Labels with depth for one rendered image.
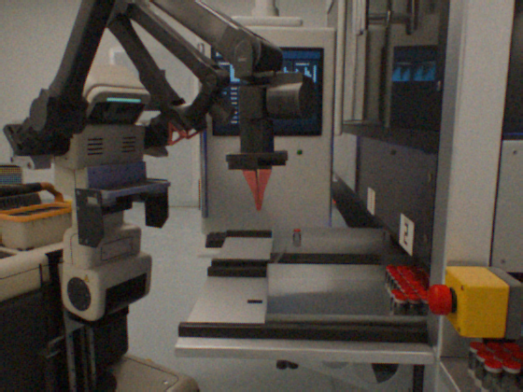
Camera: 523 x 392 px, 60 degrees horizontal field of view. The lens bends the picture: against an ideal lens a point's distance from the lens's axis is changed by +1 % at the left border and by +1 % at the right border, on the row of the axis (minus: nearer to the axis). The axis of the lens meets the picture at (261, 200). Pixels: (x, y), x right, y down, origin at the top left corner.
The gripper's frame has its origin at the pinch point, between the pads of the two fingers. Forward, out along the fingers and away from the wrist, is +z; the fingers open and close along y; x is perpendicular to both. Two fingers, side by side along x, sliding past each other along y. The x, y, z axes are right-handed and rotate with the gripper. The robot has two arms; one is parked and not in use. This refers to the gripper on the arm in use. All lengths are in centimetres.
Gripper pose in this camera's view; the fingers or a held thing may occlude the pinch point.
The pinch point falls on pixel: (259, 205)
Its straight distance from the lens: 77.1
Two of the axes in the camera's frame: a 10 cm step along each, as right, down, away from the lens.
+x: 0.5, -1.7, 9.8
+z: 0.3, 9.8, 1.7
